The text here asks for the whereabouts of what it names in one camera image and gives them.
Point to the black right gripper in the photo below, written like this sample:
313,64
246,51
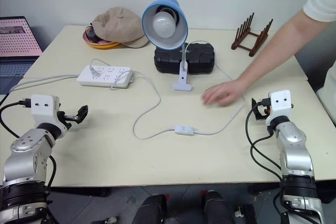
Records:
263,111

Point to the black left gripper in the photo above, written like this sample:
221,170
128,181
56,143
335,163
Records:
63,117

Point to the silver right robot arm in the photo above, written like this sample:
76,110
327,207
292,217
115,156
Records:
294,153

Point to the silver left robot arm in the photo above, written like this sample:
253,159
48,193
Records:
26,155

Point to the person's bare forearm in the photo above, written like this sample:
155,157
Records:
275,48

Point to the white plug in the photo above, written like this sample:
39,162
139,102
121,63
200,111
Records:
95,72

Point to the blue clamp desk lamp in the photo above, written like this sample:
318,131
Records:
181,19

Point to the person's bare hand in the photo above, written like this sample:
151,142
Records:
223,94

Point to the white power strip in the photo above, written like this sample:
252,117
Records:
115,73

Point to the brown wooden dish rack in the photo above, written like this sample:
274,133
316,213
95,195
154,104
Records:
254,49

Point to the pink and yellow bowl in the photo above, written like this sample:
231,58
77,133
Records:
105,45

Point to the black plastic tool case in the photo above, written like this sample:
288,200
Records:
199,58

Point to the small black object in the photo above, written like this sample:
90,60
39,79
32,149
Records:
92,35

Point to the open laptop with pink screen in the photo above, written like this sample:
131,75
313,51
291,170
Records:
15,37

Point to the black rounded shape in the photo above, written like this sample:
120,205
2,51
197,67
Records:
216,208
152,208

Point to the beige baseball cap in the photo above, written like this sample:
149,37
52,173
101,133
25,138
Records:
118,24

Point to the white round light bulb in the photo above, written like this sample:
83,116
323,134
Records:
164,24

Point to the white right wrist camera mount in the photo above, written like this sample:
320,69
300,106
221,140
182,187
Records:
279,100

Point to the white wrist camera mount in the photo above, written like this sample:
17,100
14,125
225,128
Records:
43,108
279,100

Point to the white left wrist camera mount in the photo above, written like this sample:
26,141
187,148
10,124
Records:
43,108

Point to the white inline cable switch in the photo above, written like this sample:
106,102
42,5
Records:
184,129

